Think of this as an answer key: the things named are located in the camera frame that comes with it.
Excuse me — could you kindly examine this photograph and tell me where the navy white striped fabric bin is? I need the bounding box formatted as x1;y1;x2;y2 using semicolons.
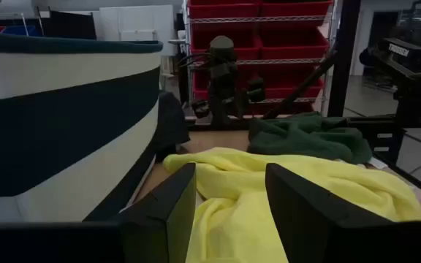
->
0;31;191;224

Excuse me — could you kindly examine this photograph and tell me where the dark green garment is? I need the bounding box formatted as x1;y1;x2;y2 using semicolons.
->
246;111;373;165

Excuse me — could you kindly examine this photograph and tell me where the yellow garment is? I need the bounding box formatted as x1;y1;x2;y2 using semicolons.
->
162;146;421;263

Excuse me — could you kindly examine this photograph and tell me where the white paper tag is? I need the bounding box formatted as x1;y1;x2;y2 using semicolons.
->
368;156;390;170

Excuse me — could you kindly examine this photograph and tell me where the red bin shelf rack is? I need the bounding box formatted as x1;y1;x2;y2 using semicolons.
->
181;0;338;116

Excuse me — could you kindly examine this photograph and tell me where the blue plastic bin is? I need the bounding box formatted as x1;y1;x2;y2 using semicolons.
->
1;25;44;37

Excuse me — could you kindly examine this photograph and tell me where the black panel board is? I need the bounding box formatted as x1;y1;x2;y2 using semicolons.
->
39;7;98;40

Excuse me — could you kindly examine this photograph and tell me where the red plastic storage bin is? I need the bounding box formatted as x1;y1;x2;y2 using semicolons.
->
260;0;334;27
191;66;256;101
259;27;331;60
263;64;324;100
187;0;262;19
190;26;263;61

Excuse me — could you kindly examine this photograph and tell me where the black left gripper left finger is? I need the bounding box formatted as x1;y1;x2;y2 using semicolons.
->
117;162;197;263

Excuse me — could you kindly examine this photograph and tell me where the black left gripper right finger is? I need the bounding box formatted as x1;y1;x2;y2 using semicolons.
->
265;162;398;263

